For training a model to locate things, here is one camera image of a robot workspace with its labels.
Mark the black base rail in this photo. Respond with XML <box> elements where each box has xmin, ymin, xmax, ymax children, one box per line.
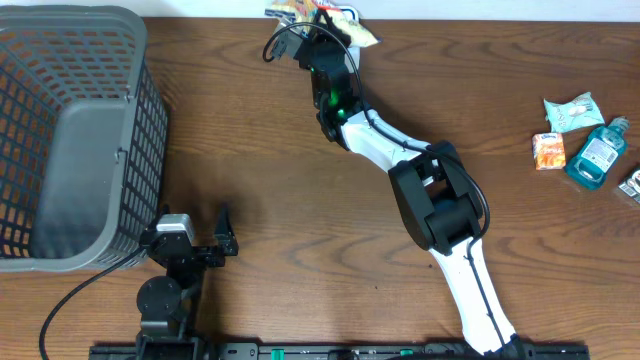
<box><xmin>89</xmin><ymin>341</ymin><xmax>592</xmax><ymax>360</ymax></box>

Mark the teal wet wipes packet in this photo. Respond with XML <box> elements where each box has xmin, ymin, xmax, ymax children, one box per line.
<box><xmin>543</xmin><ymin>92</ymin><xmax>605</xmax><ymax>133</ymax></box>

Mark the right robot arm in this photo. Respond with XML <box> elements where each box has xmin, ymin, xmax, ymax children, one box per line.
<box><xmin>293</xmin><ymin>11</ymin><xmax>523</xmax><ymax>359</ymax></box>

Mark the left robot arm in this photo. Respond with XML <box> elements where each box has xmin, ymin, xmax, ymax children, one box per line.
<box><xmin>135</xmin><ymin>206</ymin><xmax>239</xmax><ymax>360</ymax></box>

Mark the cream snack bag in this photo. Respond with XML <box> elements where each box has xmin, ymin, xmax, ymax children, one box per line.
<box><xmin>264</xmin><ymin>0</ymin><xmax>379</xmax><ymax>48</ymax></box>

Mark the grey plastic mesh basket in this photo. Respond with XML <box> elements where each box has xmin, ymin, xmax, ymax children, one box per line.
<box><xmin>1</xmin><ymin>5</ymin><xmax>168</xmax><ymax>273</ymax></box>

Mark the dark green round-logo packet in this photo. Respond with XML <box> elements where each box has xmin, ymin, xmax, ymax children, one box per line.
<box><xmin>618</xmin><ymin>168</ymin><xmax>640</xmax><ymax>203</ymax></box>

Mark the white barcode scanner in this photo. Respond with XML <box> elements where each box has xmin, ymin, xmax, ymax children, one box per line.
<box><xmin>338</xmin><ymin>5</ymin><xmax>361</xmax><ymax>66</ymax></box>

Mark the small orange box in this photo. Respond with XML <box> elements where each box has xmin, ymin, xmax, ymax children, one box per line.
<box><xmin>532</xmin><ymin>133</ymin><xmax>566</xmax><ymax>170</ymax></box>

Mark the teal Listerine mouthwash bottle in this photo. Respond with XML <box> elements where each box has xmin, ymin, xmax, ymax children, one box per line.
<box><xmin>565</xmin><ymin>116</ymin><xmax>630</xmax><ymax>190</ymax></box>

